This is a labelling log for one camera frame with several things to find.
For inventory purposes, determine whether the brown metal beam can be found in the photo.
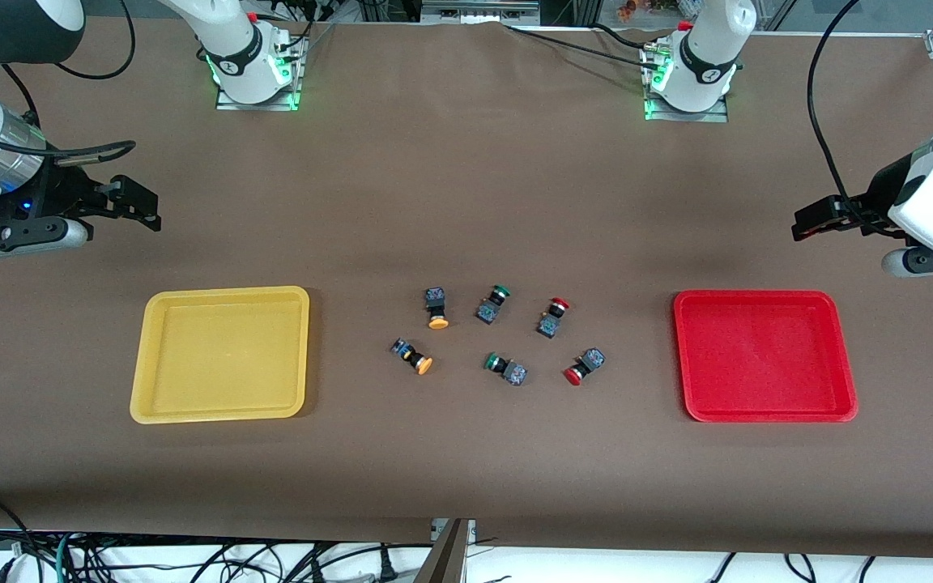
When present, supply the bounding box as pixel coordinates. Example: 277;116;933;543
414;518;471;583

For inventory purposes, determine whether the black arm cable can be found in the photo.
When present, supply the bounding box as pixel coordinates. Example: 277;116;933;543
807;0;905;240
0;0;137;167

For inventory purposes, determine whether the long black cable on mat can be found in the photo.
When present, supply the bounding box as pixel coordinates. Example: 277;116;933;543
503;23;678;70

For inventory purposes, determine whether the brown table mat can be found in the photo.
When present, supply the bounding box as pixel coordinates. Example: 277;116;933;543
0;16;933;560

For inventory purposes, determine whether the metal frame rail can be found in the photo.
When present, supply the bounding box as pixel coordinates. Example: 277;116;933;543
420;0;542;25

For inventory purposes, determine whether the white metal bracket plate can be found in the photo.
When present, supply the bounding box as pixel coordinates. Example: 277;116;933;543
432;518;477;545

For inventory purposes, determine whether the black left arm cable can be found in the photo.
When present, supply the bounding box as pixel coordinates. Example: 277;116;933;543
807;0;905;240

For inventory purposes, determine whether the short black cable on mat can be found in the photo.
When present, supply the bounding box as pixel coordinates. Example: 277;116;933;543
592;23;654;49

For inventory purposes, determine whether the red plastic tray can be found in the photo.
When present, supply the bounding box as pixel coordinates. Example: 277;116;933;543
672;290;859;423

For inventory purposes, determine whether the yellow plastic tray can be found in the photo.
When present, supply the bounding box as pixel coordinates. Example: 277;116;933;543
129;285;311;425

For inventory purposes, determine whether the green push button switch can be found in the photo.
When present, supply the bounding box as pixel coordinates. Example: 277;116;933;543
484;352;529;387
475;284;513;326

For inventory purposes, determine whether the red push button switch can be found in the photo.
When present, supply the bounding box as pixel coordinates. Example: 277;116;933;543
536;296;571;339
561;347;607;387

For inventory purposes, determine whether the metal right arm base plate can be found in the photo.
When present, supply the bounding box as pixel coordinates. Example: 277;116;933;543
215;32;305;112

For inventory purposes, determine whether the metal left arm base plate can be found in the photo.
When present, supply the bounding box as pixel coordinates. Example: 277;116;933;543
643;45;731;124

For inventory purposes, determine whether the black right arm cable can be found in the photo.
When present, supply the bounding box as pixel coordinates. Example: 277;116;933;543
0;0;137;167

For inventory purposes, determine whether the teal floor cable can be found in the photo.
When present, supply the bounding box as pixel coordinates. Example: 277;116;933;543
53;531;80;583

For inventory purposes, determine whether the yellow push button switch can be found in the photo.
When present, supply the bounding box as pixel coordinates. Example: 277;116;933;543
390;338;434;376
424;287;450;330

